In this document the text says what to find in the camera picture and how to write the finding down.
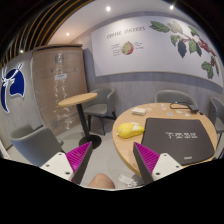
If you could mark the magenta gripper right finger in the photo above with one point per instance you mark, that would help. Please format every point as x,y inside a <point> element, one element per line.
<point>154,166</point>

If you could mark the grey armchair near left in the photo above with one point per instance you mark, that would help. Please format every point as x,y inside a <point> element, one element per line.
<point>37,146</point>

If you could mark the grey armchair far right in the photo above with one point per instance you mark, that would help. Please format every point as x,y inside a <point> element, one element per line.
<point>216,115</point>

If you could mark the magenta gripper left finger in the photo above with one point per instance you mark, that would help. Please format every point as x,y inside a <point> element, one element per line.
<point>70,166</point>

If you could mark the person's knee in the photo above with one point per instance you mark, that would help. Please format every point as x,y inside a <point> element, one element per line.
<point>101,181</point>

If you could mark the crumpled plastic wrapper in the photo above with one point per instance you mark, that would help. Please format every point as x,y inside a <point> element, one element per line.
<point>127,181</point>

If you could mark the blue deer logo sign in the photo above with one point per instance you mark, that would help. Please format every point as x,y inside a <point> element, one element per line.
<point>13,84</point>

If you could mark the small round bistro table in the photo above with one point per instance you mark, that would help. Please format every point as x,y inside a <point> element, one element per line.
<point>78,100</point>

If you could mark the coffee cherries wall poster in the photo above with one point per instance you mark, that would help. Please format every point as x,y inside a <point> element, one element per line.
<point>155,44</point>

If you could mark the white small box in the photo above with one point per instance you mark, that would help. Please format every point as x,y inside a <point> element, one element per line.
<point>138,111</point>

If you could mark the grey armchair by wall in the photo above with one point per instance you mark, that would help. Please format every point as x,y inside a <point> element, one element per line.
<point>103,106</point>

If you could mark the grey armchair behind table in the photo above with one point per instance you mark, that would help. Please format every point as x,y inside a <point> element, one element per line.
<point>171,96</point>

